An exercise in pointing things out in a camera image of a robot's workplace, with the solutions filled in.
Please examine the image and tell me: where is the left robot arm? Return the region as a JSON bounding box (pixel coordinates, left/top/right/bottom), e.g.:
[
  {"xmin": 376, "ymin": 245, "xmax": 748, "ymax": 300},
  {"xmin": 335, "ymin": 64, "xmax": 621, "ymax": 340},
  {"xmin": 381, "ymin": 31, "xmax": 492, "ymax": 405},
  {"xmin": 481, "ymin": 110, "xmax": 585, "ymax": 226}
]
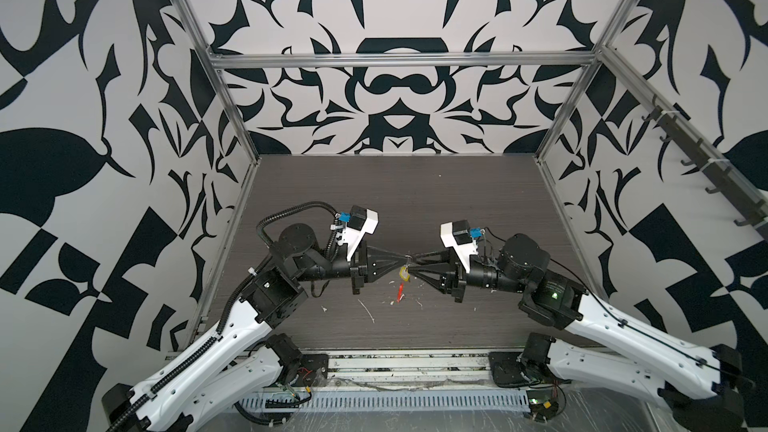
[{"xmin": 102, "ymin": 224, "xmax": 408, "ymax": 431}]

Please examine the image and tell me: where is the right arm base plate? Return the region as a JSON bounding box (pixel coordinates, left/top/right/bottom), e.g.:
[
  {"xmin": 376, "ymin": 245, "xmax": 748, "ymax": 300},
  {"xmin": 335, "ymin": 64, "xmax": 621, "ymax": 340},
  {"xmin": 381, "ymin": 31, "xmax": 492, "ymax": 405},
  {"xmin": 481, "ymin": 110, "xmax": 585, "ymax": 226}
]
[{"xmin": 488, "ymin": 351, "xmax": 555, "ymax": 388}]

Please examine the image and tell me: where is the yellow key tag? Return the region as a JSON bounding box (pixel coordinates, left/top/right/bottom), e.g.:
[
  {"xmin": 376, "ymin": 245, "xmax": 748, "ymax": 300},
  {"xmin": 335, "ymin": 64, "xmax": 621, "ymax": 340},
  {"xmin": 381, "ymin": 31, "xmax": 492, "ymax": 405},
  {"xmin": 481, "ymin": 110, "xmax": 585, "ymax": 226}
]
[{"xmin": 399, "ymin": 266, "xmax": 410, "ymax": 282}]

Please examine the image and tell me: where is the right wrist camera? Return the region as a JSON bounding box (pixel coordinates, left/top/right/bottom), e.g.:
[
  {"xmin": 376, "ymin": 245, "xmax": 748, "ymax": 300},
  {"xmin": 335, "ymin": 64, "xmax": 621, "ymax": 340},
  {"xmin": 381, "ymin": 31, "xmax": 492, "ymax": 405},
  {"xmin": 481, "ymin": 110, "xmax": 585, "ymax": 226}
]
[{"xmin": 440, "ymin": 220, "xmax": 483, "ymax": 273}]

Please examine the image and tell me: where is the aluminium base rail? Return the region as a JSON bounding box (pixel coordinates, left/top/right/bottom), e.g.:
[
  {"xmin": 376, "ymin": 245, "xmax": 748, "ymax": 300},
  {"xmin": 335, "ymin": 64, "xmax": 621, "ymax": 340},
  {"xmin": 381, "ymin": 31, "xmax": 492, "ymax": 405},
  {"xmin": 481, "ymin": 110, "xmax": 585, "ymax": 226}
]
[{"xmin": 161, "ymin": 347, "xmax": 601, "ymax": 390}]

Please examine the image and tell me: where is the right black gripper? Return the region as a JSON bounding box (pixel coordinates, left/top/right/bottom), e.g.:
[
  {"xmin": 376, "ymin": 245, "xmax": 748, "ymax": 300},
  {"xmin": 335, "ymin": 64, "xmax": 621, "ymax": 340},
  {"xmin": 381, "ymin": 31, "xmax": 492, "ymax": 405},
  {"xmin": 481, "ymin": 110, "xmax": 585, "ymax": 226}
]
[{"xmin": 415, "ymin": 242, "xmax": 532, "ymax": 304}]

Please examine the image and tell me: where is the white cable duct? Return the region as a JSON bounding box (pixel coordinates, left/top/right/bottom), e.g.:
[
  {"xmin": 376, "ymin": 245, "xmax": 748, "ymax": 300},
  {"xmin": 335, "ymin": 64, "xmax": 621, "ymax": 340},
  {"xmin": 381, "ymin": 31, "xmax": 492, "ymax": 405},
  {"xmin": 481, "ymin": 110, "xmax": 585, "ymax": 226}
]
[{"xmin": 240, "ymin": 389, "xmax": 530, "ymax": 413}]

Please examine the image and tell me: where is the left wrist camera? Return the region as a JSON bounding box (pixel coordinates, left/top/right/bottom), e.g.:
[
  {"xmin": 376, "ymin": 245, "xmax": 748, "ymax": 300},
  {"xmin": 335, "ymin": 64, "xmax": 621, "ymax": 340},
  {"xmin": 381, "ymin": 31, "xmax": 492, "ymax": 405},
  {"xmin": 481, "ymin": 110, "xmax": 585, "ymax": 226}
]
[{"xmin": 335, "ymin": 206, "xmax": 379, "ymax": 261}]

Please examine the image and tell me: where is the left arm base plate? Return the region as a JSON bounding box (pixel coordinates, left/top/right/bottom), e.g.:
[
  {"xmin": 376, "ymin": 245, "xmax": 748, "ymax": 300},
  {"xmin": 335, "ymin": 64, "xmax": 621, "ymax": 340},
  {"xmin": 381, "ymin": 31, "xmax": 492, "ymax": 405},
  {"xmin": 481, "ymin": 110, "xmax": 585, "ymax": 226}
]
[{"xmin": 281, "ymin": 353, "xmax": 330, "ymax": 387}]

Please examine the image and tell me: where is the small electronics board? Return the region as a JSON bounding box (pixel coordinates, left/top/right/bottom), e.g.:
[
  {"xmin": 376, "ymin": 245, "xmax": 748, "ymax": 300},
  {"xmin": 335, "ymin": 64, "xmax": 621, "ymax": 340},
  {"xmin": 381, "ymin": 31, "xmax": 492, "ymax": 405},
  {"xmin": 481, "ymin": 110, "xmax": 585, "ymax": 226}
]
[{"xmin": 525, "ymin": 387, "xmax": 567, "ymax": 423}]

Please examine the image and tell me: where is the red key tag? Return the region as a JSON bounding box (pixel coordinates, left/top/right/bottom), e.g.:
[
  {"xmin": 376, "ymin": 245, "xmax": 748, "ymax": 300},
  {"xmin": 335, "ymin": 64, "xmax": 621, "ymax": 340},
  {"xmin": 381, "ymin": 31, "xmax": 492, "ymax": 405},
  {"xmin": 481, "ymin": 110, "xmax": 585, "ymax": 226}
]
[{"xmin": 395, "ymin": 282, "xmax": 405, "ymax": 303}]

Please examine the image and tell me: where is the black wall hook rack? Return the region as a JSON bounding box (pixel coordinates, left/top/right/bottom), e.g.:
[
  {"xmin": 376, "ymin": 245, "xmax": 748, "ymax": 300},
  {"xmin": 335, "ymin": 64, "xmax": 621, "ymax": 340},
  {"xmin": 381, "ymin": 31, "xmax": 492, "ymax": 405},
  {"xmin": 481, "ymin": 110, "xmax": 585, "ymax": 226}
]
[{"xmin": 641, "ymin": 95, "xmax": 767, "ymax": 241}]

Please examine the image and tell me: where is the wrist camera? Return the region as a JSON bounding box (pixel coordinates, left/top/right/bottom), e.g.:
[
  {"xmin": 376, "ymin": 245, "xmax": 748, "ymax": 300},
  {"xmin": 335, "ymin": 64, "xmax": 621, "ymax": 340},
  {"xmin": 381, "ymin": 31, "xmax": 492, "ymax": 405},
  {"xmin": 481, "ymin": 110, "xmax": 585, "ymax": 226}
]
[
  {"xmin": 440, "ymin": 220, "xmax": 483, "ymax": 273},
  {"xmin": 335, "ymin": 206, "xmax": 379, "ymax": 261}
]

